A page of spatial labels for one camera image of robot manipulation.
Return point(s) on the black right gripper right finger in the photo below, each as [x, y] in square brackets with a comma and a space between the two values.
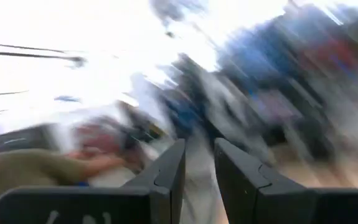
[259, 199]

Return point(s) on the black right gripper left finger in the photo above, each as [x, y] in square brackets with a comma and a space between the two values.
[104, 205]

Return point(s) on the person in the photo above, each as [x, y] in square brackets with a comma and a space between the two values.
[26, 168]

